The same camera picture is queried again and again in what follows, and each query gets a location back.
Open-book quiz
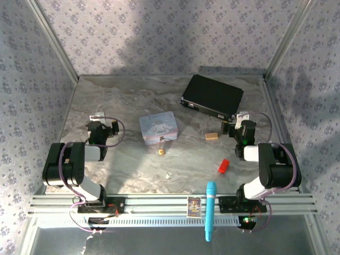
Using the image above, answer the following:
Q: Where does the black hard case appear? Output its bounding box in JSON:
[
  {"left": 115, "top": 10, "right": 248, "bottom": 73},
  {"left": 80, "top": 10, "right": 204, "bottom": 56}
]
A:
[{"left": 180, "top": 74, "right": 245, "bottom": 123}]

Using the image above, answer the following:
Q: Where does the red plastic block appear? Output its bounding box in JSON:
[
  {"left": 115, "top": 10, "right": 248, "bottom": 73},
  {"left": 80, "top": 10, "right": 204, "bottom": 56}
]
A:
[{"left": 218, "top": 158, "right": 230, "bottom": 174}]

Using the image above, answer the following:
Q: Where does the pastel cartoon tin box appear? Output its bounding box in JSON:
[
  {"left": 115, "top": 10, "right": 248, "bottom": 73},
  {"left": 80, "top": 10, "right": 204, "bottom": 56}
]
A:
[{"left": 139, "top": 111, "right": 180, "bottom": 146}]

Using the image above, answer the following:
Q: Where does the blue toy microphone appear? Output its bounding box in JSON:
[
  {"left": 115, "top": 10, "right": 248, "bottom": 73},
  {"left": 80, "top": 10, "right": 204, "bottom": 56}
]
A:
[{"left": 204, "top": 181, "right": 218, "bottom": 242}]

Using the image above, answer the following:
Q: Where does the colourful picture card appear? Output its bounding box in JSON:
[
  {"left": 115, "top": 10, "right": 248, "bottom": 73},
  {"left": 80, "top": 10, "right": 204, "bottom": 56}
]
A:
[{"left": 186, "top": 196, "right": 201, "bottom": 219}]

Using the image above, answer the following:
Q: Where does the circuit board with green light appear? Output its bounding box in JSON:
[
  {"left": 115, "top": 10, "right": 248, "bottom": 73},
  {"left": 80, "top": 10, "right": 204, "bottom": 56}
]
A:
[{"left": 238, "top": 215, "right": 260, "bottom": 230}]

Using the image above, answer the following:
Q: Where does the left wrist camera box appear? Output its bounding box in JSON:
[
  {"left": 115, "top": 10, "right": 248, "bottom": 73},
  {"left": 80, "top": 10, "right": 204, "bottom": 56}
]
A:
[{"left": 89, "top": 112, "right": 112, "bottom": 125}]

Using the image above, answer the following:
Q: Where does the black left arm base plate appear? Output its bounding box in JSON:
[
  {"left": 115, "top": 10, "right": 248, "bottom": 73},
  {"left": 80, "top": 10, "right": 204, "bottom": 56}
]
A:
[{"left": 77, "top": 197, "right": 126, "bottom": 215}]

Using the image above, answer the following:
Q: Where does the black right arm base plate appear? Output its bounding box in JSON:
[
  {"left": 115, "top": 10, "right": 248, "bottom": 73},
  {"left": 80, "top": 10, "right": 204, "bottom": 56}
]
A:
[{"left": 218, "top": 195, "right": 267, "bottom": 214}]

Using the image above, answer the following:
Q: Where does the aluminium rail frame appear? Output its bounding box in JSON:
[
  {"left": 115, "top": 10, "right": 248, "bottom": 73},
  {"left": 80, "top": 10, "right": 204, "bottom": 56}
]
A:
[{"left": 28, "top": 193, "right": 319, "bottom": 216}]

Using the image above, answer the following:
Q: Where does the aluminium corner post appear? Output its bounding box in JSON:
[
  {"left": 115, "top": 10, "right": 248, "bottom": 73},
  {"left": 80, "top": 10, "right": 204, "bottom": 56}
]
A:
[
  {"left": 26, "top": 0, "right": 80, "bottom": 82},
  {"left": 262, "top": 0, "right": 319, "bottom": 80}
]

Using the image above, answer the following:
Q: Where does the white slotted cable duct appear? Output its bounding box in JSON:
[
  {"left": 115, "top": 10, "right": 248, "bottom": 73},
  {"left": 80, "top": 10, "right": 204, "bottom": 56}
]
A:
[{"left": 83, "top": 215, "right": 241, "bottom": 228}]

